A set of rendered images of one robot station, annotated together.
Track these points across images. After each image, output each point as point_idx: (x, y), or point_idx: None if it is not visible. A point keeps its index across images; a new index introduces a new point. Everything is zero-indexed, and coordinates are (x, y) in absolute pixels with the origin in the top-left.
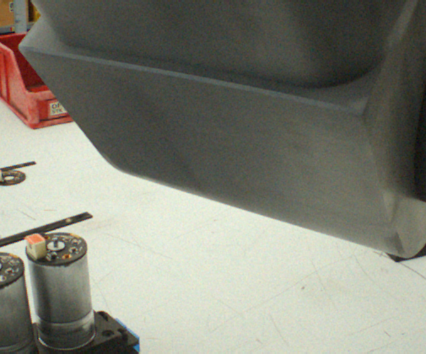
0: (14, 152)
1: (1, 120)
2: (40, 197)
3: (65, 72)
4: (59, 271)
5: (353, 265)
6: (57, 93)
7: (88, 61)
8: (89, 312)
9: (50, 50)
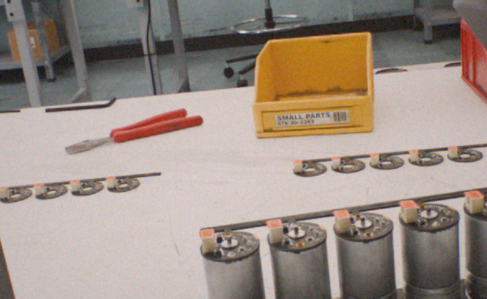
0: (474, 134)
1: (464, 103)
2: None
3: None
4: None
5: None
6: (484, 42)
7: None
8: None
9: (475, 6)
